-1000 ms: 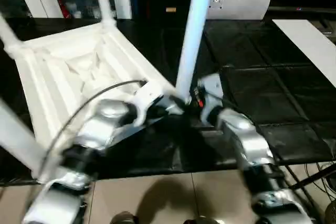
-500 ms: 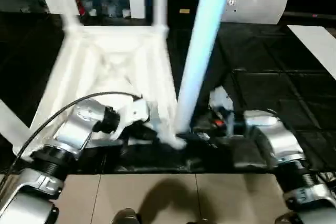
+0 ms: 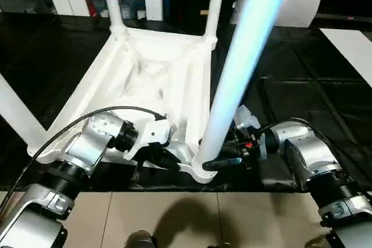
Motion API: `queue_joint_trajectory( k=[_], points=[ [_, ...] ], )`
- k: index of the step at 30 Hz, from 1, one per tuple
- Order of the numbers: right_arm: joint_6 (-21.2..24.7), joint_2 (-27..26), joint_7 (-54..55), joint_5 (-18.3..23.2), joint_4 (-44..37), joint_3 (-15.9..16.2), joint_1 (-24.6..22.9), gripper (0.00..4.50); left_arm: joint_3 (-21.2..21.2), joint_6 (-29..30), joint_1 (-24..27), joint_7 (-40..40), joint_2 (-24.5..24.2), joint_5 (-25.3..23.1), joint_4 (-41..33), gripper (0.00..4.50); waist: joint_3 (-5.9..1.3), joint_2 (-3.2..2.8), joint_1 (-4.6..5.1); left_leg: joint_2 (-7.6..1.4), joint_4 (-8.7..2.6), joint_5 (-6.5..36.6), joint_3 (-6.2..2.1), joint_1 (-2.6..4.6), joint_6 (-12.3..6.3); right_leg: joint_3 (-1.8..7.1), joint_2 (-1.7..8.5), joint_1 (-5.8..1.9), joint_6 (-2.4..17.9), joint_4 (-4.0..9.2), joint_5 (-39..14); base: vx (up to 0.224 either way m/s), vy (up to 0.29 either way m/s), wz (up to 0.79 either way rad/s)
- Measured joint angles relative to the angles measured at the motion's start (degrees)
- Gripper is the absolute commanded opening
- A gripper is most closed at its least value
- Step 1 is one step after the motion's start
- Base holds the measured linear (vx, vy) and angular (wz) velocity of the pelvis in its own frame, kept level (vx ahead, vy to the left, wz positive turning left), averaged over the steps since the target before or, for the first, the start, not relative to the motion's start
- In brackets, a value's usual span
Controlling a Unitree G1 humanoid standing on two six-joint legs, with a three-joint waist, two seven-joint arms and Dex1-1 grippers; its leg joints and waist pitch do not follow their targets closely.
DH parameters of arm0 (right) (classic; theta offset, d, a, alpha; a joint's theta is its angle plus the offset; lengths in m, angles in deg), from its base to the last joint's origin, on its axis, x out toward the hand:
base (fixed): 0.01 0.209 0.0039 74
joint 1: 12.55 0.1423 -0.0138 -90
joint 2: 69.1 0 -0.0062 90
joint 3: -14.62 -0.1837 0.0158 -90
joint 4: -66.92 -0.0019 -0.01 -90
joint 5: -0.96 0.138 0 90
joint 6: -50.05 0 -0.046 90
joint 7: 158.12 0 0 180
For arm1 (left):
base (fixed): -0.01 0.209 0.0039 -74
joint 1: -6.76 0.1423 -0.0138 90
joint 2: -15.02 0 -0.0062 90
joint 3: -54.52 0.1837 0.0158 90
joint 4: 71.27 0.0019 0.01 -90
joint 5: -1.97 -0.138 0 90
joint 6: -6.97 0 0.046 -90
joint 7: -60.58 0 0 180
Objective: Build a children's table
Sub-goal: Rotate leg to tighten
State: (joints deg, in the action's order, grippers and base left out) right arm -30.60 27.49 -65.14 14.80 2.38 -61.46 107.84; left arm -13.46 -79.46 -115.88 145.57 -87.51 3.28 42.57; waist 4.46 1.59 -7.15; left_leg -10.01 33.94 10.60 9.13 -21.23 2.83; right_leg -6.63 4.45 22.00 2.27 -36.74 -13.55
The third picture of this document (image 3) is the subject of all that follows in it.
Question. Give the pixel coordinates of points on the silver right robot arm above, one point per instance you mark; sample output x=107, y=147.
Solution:
x=314, y=155

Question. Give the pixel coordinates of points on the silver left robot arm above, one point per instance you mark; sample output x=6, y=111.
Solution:
x=84, y=143

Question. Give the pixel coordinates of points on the black work mat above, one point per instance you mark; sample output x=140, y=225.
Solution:
x=305, y=71

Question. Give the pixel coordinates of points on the small yellow label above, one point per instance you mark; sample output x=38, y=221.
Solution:
x=204, y=12

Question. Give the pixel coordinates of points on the white flat board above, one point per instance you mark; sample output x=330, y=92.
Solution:
x=351, y=47

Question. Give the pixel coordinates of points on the grey cushion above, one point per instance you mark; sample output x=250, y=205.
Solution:
x=302, y=4

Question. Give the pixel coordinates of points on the small red bottle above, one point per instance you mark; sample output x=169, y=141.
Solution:
x=93, y=7

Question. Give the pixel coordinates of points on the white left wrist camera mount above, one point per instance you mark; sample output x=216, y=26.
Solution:
x=154, y=132

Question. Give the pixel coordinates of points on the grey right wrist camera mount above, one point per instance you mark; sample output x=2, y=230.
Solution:
x=245, y=120

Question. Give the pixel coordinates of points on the grey metal stand frame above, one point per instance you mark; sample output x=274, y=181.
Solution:
x=315, y=240

